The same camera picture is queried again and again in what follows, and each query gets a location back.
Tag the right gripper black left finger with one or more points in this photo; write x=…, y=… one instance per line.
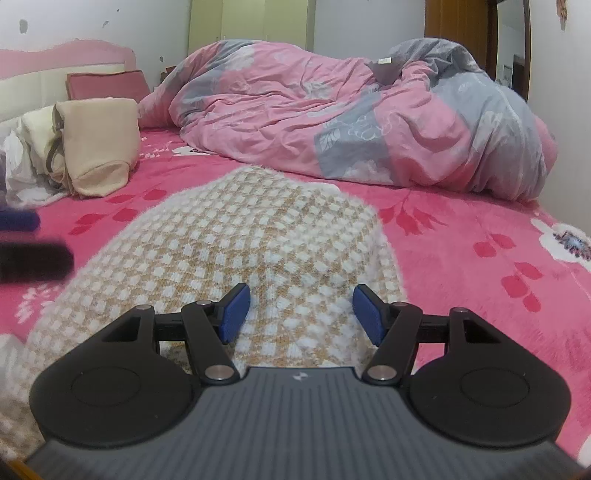
x=205, y=327

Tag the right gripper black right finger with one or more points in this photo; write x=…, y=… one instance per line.
x=399, y=328

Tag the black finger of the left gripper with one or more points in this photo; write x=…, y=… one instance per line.
x=12, y=220

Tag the beige white houndstooth sweater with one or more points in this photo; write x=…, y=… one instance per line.
x=301, y=247

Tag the white crumpled clothes pile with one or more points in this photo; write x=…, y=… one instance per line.
x=25, y=143

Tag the beige folded garment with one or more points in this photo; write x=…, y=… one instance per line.
x=95, y=146

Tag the pink cream headboard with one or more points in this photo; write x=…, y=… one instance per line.
x=31, y=80

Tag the pink floral fleece bedsheet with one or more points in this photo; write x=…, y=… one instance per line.
x=511, y=264

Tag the dark pink pillow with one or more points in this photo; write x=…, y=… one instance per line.
x=127, y=84

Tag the pink grey floral duvet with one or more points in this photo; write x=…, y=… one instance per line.
x=425, y=115

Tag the brown wooden door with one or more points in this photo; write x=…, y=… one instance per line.
x=497, y=33

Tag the yellow-green wardrobe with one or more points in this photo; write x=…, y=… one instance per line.
x=286, y=21

